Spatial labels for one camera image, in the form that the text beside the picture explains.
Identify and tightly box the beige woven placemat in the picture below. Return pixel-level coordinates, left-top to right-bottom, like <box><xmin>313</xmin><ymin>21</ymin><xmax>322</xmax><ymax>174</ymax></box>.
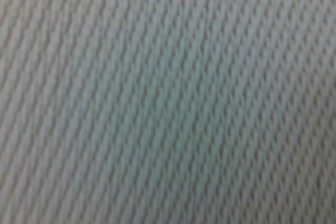
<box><xmin>0</xmin><ymin>0</ymin><xmax>336</xmax><ymax>224</ymax></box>

